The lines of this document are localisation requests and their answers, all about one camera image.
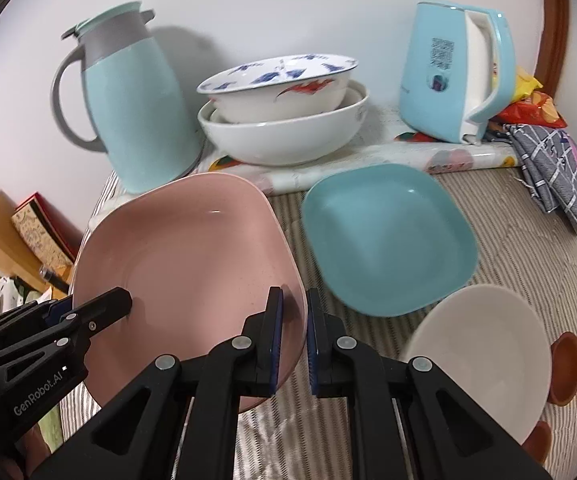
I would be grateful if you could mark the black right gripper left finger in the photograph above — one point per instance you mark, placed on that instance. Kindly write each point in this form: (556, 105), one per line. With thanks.
(178, 419)

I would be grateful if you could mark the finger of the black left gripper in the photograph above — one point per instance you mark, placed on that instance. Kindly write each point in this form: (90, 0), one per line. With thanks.
(99, 313)

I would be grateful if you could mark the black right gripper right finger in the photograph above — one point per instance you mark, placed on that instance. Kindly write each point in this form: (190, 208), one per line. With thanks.
(407, 420)

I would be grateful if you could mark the white round bowl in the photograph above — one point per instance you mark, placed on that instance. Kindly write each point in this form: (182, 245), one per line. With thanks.
(494, 346)

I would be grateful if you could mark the pink square plate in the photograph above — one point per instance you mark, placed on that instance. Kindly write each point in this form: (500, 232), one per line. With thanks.
(198, 256)

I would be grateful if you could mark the small brown bowl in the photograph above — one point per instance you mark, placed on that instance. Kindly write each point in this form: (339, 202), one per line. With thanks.
(563, 385)
(538, 443)

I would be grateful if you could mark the teal square plate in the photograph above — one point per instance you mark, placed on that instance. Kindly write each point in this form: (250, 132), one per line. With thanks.
(388, 239)

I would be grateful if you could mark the left hand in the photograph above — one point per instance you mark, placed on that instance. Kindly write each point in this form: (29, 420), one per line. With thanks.
(25, 456)

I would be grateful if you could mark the patterned red box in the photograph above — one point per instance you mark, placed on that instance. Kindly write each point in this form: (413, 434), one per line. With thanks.
(47, 233)

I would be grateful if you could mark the teal thermos jug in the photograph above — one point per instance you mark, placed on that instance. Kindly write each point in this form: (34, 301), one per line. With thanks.
(133, 99)

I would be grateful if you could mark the large white bowl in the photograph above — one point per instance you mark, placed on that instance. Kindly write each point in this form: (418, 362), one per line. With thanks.
(292, 141)

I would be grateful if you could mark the rolled floral plastic tablecloth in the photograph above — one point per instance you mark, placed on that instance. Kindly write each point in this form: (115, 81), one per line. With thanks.
(430, 157)

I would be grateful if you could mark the grey checked folded cloth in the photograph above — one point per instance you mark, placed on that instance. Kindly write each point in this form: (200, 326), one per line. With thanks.
(548, 163)

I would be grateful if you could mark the white bowl with red pattern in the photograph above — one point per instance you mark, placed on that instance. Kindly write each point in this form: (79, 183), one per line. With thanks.
(286, 87)

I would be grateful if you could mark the red snack bag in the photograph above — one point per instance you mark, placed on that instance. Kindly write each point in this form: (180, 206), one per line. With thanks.
(537, 109)

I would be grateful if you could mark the yellow chips bag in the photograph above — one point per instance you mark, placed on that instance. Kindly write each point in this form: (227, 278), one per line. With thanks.
(525, 85)

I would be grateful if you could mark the light blue electric kettle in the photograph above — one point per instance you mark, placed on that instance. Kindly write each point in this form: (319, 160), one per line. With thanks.
(459, 71)

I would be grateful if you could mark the brown wooden door frame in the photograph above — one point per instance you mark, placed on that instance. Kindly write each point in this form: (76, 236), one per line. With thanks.
(553, 44)

